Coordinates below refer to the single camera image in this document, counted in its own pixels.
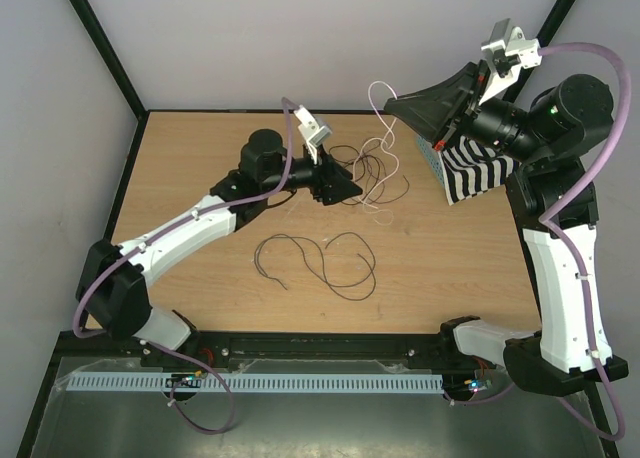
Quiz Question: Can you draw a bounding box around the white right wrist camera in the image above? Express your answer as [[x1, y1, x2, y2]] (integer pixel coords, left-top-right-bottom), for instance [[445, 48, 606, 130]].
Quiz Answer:
[[478, 18, 542, 105]]

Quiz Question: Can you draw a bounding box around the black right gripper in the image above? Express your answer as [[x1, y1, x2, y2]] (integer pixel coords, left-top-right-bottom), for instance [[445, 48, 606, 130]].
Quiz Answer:
[[387, 58, 549, 165]]

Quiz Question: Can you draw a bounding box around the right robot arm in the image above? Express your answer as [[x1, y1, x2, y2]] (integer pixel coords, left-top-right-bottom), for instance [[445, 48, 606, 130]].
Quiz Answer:
[[384, 63, 628, 397]]

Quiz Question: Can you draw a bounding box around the black cage frame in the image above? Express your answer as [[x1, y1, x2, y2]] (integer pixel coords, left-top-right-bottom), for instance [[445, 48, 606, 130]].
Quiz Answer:
[[0, 0, 640, 458]]

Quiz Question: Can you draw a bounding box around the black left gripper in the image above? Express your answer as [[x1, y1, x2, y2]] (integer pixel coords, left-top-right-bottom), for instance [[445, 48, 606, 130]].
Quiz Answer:
[[263, 143, 363, 206]]

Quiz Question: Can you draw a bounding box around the light blue slotted cable duct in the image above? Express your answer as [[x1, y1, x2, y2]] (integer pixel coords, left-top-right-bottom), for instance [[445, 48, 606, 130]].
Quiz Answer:
[[65, 372, 442, 395]]

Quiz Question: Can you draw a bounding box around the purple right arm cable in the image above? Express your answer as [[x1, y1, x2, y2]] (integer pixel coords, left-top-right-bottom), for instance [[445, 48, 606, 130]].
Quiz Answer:
[[449, 41, 630, 442]]

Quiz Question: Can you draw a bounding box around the black white striped cloth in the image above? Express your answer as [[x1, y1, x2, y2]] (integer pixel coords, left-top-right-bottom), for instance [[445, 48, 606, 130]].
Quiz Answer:
[[438, 137, 519, 205]]

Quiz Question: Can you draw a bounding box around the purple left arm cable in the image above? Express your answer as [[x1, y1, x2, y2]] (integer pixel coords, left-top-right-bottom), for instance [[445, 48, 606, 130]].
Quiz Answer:
[[73, 96, 299, 435]]

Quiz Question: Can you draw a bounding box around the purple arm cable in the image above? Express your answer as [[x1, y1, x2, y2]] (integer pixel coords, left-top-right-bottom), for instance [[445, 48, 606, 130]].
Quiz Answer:
[[73, 96, 299, 435], [449, 41, 630, 442]]

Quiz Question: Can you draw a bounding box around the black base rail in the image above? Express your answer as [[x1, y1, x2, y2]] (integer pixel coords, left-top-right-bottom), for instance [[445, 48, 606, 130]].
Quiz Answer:
[[139, 331, 499, 372]]

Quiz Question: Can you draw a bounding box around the white wire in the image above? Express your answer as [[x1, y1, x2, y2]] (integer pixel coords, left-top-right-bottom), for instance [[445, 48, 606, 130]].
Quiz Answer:
[[352, 81, 401, 225]]

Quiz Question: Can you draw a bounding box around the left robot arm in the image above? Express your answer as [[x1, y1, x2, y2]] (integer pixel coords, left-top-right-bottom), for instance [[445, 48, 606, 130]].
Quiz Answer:
[[74, 129, 362, 366]]

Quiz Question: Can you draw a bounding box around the light blue perforated basket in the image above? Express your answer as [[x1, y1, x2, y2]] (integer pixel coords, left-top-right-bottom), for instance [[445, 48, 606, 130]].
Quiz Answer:
[[416, 135, 447, 188]]

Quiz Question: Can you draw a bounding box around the grey wire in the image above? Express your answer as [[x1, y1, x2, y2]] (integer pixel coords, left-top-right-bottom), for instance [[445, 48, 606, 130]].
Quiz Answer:
[[254, 232, 377, 300]]

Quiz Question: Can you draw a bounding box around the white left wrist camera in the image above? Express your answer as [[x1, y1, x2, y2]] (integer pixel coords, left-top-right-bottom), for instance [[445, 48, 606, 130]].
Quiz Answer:
[[294, 105, 332, 165]]

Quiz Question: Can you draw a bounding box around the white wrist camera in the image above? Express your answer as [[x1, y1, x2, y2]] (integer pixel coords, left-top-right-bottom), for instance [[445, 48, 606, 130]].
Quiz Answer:
[[478, 18, 542, 105], [294, 105, 332, 165]]

